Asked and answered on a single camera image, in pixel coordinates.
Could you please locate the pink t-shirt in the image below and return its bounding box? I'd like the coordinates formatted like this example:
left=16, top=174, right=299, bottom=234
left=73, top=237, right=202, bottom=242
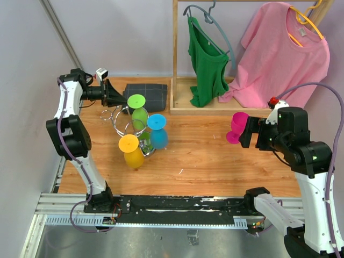
left=218, top=2, right=330, bottom=109

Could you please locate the magenta plastic wine glass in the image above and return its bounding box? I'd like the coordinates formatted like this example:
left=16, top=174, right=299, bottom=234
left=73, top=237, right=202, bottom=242
left=226, top=112, right=249, bottom=144

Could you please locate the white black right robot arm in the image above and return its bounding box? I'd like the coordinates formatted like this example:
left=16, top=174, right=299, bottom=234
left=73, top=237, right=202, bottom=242
left=239, top=107, right=343, bottom=257

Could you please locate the wooden clothes rack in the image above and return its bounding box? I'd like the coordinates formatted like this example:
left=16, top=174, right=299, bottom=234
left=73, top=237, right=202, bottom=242
left=169, top=0, right=335, bottom=117

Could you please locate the yellow clothes hanger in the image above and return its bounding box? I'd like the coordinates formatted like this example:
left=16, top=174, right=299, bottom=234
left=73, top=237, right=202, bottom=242
left=290, top=0, right=324, bottom=39

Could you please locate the dark grey folded cloth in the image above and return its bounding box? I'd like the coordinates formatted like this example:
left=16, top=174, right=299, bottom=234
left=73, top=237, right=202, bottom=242
left=123, top=83, right=168, bottom=113

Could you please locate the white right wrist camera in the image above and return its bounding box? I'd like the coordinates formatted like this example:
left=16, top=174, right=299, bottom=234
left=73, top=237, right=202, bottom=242
left=266, top=97, right=289, bottom=125

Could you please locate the aluminium frame rail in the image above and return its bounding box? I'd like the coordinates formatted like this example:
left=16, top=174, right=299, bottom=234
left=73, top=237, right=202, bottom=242
left=39, top=0, right=83, bottom=69

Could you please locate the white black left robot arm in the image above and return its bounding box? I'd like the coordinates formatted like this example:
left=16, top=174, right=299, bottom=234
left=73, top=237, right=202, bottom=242
left=46, top=68, right=127, bottom=213

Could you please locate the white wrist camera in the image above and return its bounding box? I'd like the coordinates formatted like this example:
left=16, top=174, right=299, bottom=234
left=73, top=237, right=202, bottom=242
left=96, top=68, right=109, bottom=81
left=266, top=97, right=289, bottom=125

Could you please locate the green tank top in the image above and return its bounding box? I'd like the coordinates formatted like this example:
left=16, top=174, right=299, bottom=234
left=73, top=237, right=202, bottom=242
left=188, top=17, right=230, bottom=108

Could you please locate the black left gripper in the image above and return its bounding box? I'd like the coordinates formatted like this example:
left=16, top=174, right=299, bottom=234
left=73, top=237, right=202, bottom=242
left=80, top=79, right=127, bottom=108

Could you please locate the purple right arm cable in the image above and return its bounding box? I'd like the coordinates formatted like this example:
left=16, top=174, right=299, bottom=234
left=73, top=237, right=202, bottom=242
left=276, top=82, right=344, bottom=258

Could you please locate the blue plastic wine glass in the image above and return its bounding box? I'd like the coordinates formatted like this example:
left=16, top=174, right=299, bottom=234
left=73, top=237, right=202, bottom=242
left=147, top=114, right=168, bottom=149

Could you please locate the yellow plastic wine glass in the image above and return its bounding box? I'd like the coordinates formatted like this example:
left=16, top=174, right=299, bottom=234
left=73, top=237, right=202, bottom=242
left=118, top=134, right=145, bottom=169

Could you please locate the lime green plastic wine glass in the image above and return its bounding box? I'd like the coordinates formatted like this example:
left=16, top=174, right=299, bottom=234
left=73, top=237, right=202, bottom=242
left=127, top=94, right=149, bottom=131

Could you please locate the chrome wire wine glass rack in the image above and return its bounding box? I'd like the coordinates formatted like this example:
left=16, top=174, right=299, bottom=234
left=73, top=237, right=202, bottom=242
left=100, top=105, right=155, bottom=158

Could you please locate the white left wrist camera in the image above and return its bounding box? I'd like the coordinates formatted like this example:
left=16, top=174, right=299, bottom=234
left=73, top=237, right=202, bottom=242
left=96, top=68, right=109, bottom=81

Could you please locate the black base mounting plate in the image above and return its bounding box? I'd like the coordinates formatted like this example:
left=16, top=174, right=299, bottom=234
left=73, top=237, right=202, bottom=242
left=84, top=195, right=263, bottom=225

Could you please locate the grey blue clothes hanger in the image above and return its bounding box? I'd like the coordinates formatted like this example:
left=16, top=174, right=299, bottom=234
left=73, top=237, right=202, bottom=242
left=183, top=1, right=237, bottom=70

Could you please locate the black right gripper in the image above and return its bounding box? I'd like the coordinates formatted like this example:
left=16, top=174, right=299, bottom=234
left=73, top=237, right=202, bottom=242
left=238, top=114, right=288, bottom=151

